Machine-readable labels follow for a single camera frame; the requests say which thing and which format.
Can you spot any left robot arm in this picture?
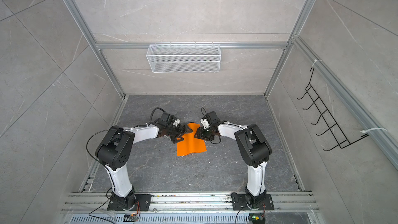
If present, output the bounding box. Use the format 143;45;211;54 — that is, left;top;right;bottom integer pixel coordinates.
95;120;193;211

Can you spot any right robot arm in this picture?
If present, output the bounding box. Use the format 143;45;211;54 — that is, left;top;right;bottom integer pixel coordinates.
195;117;274;211

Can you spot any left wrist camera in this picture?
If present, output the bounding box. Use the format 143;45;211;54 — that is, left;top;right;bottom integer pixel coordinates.
158;113;180;127

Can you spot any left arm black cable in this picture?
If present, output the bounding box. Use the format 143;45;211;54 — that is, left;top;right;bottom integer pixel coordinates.
86;107;167;166

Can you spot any white wire mesh basket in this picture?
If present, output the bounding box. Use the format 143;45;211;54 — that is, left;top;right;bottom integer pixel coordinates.
146;44;222;73

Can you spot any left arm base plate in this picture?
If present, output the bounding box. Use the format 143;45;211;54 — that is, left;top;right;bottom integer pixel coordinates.
107;194;152;211

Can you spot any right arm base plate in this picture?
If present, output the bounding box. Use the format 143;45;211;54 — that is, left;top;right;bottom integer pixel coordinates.
231;191;275;211

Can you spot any aluminium mounting rail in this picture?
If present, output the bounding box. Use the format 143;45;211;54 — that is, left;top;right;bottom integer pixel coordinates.
61;192;320;214

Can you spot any white vented cable duct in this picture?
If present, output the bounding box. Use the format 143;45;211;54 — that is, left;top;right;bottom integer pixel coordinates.
68;213;252;224

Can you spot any black wire hook rack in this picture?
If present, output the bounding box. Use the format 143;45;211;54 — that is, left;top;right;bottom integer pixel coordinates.
296;67;369;152

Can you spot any white cable tie lower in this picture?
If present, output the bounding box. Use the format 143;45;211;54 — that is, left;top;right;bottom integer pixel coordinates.
360;127;388;134

